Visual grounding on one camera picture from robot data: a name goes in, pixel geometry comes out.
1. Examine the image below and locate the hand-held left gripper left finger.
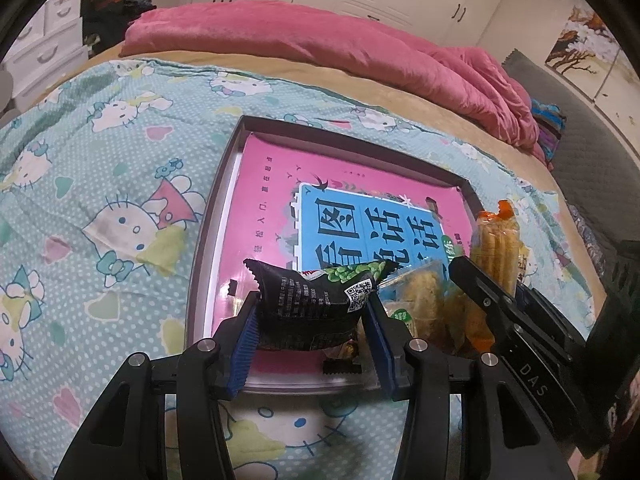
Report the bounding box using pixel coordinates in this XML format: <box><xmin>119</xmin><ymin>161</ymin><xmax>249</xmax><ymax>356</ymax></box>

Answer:
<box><xmin>52</xmin><ymin>292</ymin><xmax>261</xmax><ymax>480</ymax></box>

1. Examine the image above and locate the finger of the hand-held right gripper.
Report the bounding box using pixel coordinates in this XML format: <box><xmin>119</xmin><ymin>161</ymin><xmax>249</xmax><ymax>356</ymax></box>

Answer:
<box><xmin>517</xmin><ymin>287</ymin><xmax>586</xmax><ymax>361</ymax></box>
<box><xmin>448</xmin><ymin>256</ymin><xmax>596</xmax><ymax>461</ymax></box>

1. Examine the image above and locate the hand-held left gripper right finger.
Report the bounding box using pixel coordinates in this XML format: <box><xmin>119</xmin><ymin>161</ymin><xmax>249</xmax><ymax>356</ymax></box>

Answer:
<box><xmin>362</xmin><ymin>300</ymin><xmax>576</xmax><ymax>480</ymax></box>

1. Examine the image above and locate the orange cracker packet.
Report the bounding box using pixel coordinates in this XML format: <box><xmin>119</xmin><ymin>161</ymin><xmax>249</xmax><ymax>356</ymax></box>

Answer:
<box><xmin>470</xmin><ymin>200</ymin><xmax>531</xmax><ymax>301</ymax></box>

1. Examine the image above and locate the clear packet yellow pastry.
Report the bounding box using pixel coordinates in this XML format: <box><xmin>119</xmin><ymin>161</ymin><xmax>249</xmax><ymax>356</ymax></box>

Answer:
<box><xmin>377</xmin><ymin>260</ymin><xmax>451</xmax><ymax>346</ymax></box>

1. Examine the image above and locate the black snack packet green print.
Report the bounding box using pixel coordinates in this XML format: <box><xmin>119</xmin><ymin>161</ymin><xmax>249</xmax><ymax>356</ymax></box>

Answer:
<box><xmin>243</xmin><ymin>258</ymin><xmax>391</xmax><ymax>353</ymax></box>

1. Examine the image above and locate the dark cardboard box tray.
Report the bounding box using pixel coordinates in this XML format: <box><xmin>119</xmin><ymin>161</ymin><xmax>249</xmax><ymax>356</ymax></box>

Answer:
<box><xmin>185</xmin><ymin>115</ymin><xmax>488</xmax><ymax>396</ymax></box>

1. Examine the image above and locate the dark patterned cloth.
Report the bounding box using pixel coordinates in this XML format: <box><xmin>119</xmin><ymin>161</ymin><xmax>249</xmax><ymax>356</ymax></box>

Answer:
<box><xmin>562</xmin><ymin>200</ymin><xmax>601</xmax><ymax>261</ymax></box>

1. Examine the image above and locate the pink and blue book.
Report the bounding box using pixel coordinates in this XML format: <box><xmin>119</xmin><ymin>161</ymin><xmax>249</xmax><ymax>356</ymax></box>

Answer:
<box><xmin>207</xmin><ymin>132</ymin><xmax>476</xmax><ymax>376</ymax></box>

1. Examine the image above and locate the colourful folded cloth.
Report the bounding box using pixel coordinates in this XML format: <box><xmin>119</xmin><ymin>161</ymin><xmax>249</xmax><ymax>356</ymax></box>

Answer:
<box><xmin>530</xmin><ymin>99</ymin><xmax>568</xmax><ymax>171</ymax></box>

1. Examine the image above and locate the grey quilted headboard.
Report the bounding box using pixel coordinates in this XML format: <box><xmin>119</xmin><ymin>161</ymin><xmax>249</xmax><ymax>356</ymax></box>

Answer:
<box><xmin>502</xmin><ymin>49</ymin><xmax>640</xmax><ymax>261</ymax></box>

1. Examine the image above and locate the cartoon cat printed bedsheet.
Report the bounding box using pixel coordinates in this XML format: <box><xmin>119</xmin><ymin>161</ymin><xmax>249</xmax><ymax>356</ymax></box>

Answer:
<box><xmin>0</xmin><ymin>57</ymin><xmax>571</xmax><ymax>480</ymax></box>

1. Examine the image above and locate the pink plush blanket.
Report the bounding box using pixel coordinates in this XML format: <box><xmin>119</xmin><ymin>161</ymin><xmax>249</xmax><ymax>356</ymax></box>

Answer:
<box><xmin>120</xmin><ymin>2</ymin><xmax>553</xmax><ymax>166</ymax></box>

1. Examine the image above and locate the white drawer cabinet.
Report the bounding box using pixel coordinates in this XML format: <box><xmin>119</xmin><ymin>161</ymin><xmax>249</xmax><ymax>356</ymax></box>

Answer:
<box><xmin>0</xmin><ymin>0</ymin><xmax>88</xmax><ymax>111</ymax></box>

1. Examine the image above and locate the pile of dark clothes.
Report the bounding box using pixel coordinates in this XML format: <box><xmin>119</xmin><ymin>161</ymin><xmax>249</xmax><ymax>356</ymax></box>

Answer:
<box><xmin>80</xmin><ymin>0</ymin><xmax>153</xmax><ymax>58</ymax></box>

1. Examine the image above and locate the tree wall painting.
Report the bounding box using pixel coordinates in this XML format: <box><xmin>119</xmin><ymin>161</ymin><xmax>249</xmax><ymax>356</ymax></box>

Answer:
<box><xmin>545</xmin><ymin>5</ymin><xmax>640</xmax><ymax>126</ymax></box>

